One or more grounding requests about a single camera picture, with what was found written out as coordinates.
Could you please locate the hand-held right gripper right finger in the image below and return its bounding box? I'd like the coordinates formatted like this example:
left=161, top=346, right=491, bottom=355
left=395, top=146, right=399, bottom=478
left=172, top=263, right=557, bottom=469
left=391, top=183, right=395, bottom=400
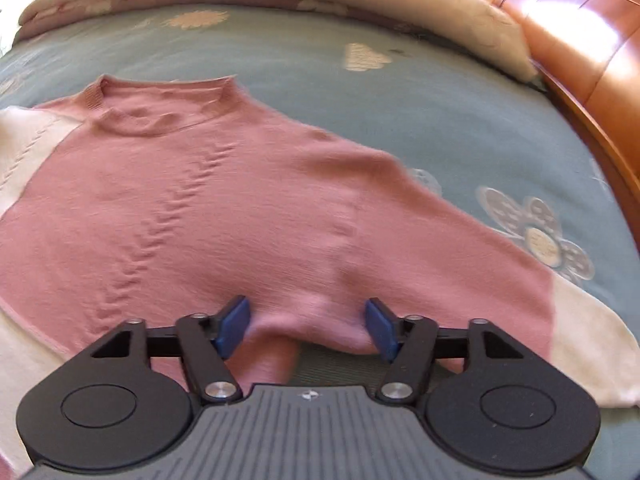
left=364, top=298, right=526, bottom=405

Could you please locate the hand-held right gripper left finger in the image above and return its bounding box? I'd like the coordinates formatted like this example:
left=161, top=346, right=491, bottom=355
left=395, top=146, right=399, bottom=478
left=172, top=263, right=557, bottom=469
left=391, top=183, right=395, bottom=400
left=90, top=295, right=251, bottom=405

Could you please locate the pink and cream knit sweater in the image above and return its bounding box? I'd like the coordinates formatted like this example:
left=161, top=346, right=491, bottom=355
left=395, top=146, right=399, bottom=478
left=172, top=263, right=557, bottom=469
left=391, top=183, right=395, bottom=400
left=0, top=74, right=640, bottom=478

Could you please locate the wooden bed headboard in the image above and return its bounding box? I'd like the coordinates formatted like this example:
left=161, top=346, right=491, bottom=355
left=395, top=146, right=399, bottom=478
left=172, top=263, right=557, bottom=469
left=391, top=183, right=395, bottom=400
left=492, top=0, right=640, bottom=251

